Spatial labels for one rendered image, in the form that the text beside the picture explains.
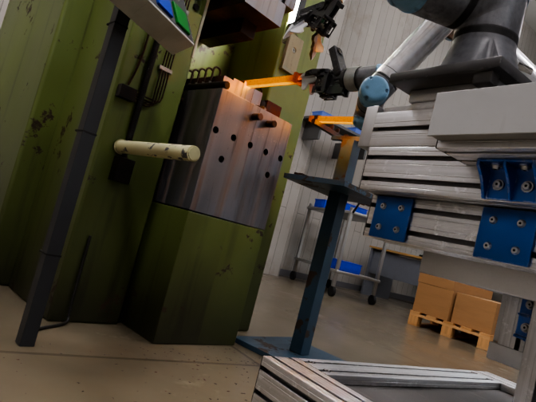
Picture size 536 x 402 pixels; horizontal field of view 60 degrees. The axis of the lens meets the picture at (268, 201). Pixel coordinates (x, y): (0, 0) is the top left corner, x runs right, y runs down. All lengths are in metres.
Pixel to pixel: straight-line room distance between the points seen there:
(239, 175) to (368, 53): 5.54
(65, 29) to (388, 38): 5.88
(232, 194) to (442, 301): 3.07
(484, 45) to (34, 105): 1.64
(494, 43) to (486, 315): 3.59
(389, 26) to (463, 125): 6.84
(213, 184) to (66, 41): 0.87
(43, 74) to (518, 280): 1.78
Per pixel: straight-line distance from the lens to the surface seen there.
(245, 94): 1.84
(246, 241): 1.82
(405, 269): 6.40
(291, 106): 2.22
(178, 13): 1.49
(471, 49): 0.95
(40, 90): 2.08
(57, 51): 2.12
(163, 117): 1.79
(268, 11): 1.96
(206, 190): 1.66
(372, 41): 7.22
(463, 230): 0.87
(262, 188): 1.84
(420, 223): 0.92
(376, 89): 1.27
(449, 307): 4.47
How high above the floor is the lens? 0.45
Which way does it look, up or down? 4 degrees up
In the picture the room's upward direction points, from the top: 15 degrees clockwise
